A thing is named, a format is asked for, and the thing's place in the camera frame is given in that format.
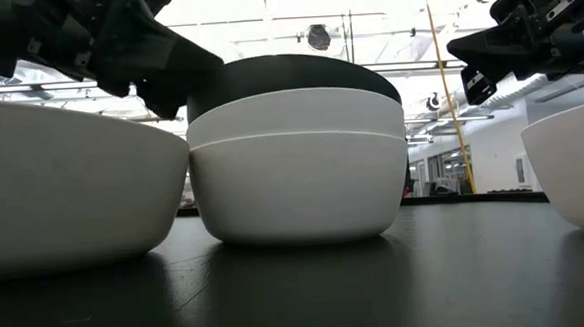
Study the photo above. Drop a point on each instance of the white bowl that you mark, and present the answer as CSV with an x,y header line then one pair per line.
x,y
294,113
298,193
577,168
73,185

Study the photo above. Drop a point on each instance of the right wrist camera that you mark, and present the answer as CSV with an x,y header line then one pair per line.
x,y
514,1

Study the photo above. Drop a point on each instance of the round ceiling fixture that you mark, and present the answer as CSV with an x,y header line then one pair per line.
x,y
434,101

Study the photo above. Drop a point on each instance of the glass partition window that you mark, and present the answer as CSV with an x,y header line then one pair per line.
x,y
447,170

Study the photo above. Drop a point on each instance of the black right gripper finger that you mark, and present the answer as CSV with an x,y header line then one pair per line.
x,y
496,50
478,87

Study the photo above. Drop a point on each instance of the black bowl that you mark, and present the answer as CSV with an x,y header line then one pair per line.
x,y
292,73

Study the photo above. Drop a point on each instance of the white wall panel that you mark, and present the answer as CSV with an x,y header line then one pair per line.
x,y
520,170

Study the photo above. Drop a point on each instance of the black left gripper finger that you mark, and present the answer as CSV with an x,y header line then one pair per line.
x,y
151,56
166,102

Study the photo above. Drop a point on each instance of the black hanging ceiling device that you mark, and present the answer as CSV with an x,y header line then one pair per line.
x,y
319,38

